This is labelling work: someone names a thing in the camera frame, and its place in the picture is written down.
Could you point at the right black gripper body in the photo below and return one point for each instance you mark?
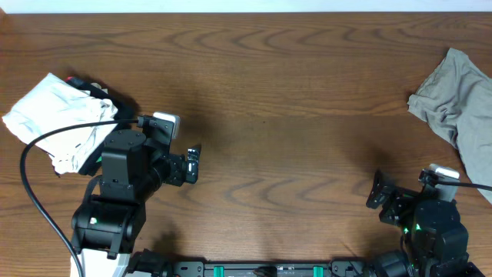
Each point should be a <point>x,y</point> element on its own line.
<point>400,211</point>

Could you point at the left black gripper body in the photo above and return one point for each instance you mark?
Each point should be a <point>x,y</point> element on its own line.
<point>181,169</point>

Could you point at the white printed t-shirt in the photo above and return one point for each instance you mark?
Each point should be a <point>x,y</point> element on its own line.
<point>50,105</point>

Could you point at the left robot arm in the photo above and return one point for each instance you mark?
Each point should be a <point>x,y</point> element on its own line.
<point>107,223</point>

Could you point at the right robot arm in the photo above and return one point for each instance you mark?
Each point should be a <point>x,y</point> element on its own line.
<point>434,241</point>

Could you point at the grey garment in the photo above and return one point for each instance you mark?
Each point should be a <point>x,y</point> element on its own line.
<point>455,102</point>

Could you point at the black mounting rail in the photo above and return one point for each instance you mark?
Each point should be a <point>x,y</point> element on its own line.
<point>269,269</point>

